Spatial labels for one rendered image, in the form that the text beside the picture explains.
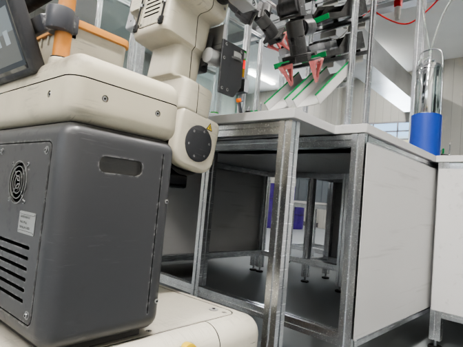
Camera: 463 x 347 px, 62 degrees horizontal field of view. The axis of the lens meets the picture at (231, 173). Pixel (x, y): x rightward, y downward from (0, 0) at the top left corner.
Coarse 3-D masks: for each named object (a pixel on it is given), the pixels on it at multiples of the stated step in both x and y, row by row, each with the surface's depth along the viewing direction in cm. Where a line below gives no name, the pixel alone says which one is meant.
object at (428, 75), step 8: (432, 56) 215; (416, 64) 220; (424, 64) 211; (432, 64) 209; (440, 64) 210; (416, 72) 216; (424, 72) 210; (432, 72) 208; (440, 72) 209; (416, 80) 215; (424, 80) 210; (432, 80) 208; (440, 80) 209; (416, 88) 214; (424, 88) 209; (432, 88) 208; (440, 88) 209; (416, 96) 213; (424, 96) 209; (432, 96) 207; (440, 96) 209; (416, 104) 212; (424, 104) 208; (432, 104) 207; (440, 104) 209; (416, 112) 212; (424, 112) 208; (432, 112) 207; (440, 112) 210
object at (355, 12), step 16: (352, 16) 165; (352, 32) 164; (352, 48) 163; (368, 48) 177; (352, 64) 163; (368, 64) 176; (352, 80) 163; (368, 80) 175; (352, 96) 163; (368, 96) 174; (368, 112) 175
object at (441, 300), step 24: (456, 168) 172; (456, 192) 170; (456, 216) 169; (456, 240) 168; (456, 264) 167; (432, 288) 173; (456, 288) 166; (432, 312) 172; (456, 312) 165; (432, 336) 171
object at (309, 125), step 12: (288, 108) 114; (216, 120) 133; (228, 120) 129; (240, 120) 126; (252, 120) 123; (264, 120) 121; (276, 120) 120; (300, 120) 117; (312, 120) 121; (300, 132) 135; (312, 132) 133; (324, 132) 132
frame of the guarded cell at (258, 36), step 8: (96, 8) 278; (96, 16) 277; (96, 24) 275; (256, 32) 326; (256, 40) 335; (128, 56) 240; (128, 64) 239; (256, 72) 331; (256, 80) 330; (256, 88) 329; (256, 96) 328; (256, 104) 328
